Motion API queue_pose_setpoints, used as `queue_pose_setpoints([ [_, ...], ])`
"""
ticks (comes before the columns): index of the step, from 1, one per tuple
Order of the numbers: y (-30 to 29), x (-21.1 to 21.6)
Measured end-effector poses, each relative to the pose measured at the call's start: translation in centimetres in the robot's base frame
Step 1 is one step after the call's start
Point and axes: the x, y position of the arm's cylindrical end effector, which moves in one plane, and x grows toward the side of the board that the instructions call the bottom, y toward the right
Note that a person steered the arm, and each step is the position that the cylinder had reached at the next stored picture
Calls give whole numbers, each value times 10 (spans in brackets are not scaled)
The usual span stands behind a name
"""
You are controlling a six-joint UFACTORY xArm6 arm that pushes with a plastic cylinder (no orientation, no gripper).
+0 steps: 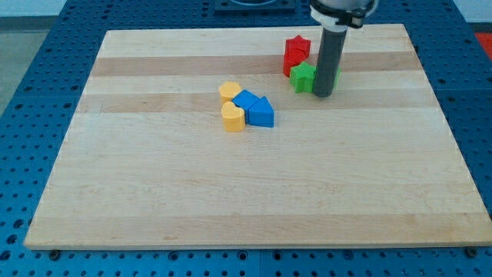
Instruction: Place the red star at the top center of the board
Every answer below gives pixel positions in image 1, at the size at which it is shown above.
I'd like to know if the yellow heart block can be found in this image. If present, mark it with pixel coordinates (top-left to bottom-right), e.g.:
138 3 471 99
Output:
221 102 246 132

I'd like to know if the yellow hexagon block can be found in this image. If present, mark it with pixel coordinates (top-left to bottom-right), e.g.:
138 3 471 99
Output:
218 82 242 105

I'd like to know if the green block behind rod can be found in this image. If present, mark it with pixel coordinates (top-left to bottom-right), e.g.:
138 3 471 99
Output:
333 67 341 89

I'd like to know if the blue triangle block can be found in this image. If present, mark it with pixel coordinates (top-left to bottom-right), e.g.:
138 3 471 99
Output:
248 97 274 128

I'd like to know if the green star block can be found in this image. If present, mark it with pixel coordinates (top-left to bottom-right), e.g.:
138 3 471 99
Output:
289 62 316 93

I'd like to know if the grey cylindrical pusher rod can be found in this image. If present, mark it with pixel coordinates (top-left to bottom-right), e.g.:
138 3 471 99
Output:
312 29 347 98

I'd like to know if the blue cube block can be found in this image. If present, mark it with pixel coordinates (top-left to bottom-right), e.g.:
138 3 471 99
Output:
232 89 260 124

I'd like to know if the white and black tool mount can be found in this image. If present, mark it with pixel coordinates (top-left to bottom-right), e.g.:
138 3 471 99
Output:
309 0 379 32

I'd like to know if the red star block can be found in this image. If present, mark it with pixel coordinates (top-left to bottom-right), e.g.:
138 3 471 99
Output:
284 35 311 58

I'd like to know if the wooden board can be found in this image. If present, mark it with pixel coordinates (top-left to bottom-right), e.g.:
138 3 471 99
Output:
24 24 491 250

